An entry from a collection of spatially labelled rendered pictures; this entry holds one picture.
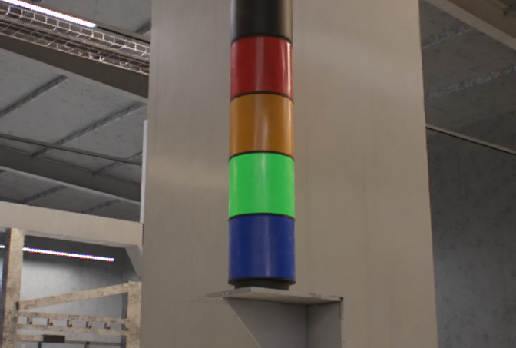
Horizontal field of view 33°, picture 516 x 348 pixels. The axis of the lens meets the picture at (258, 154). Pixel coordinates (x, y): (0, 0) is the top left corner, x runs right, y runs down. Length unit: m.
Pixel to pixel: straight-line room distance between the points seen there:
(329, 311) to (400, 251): 0.23
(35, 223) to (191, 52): 11.06
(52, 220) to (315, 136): 11.32
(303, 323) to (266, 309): 0.05
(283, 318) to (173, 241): 0.26
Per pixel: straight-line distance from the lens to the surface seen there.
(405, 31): 1.13
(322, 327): 0.82
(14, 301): 11.82
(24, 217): 12.04
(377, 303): 0.98
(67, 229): 12.30
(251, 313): 0.79
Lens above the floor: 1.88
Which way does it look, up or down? 16 degrees up
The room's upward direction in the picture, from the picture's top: straight up
